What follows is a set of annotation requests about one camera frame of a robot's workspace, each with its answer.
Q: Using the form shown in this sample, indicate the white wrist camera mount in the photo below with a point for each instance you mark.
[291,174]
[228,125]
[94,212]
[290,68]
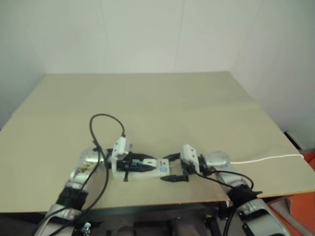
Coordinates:
[188,152]
[120,147]

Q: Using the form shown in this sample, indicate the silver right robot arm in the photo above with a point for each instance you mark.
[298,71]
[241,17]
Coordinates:
[219,159]

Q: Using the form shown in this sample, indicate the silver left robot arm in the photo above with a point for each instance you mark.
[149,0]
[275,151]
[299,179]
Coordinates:
[78,172]

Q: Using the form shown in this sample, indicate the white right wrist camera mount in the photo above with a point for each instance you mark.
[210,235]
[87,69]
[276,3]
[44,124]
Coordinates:
[188,152]

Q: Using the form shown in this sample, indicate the white power strip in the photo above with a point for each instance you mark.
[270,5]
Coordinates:
[162,167]

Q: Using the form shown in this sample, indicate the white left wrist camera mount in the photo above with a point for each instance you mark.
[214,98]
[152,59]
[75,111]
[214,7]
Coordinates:
[120,147]

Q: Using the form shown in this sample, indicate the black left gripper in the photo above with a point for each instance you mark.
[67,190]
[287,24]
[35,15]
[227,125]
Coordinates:
[123,166]

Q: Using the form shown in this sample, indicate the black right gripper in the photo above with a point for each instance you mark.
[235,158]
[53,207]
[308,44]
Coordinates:
[186,169]

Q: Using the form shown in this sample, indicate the black table frame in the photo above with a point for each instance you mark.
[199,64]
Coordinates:
[152,211]

